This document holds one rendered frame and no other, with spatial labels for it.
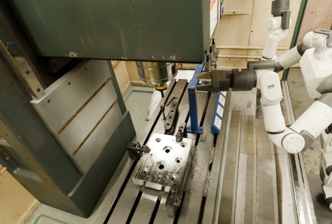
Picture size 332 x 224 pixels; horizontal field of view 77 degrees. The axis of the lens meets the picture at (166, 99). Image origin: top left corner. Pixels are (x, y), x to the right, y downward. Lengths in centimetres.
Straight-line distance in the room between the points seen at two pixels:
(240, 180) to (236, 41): 105
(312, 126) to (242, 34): 103
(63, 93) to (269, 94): 84
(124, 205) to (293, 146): 77
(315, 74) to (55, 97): 111
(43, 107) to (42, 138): 16
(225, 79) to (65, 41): 58
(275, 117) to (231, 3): 104
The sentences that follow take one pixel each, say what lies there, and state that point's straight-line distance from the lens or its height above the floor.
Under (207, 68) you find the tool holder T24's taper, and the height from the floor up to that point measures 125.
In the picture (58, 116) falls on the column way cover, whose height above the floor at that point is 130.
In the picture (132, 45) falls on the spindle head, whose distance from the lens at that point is 67.
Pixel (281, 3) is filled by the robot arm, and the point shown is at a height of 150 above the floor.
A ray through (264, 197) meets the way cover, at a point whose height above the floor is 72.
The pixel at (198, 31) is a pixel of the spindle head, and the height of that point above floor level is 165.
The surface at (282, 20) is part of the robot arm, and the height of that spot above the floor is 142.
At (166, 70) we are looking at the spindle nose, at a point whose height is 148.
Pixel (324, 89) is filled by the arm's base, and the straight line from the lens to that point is 100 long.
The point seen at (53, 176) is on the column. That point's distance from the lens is 116.
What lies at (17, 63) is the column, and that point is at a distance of 90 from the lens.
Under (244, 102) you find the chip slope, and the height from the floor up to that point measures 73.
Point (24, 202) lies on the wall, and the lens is 162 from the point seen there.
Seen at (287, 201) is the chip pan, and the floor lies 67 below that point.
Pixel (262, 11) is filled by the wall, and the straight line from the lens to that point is 174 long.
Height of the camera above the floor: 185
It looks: 37 degrees down
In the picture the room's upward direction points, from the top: 9 degrees counter-clockwise
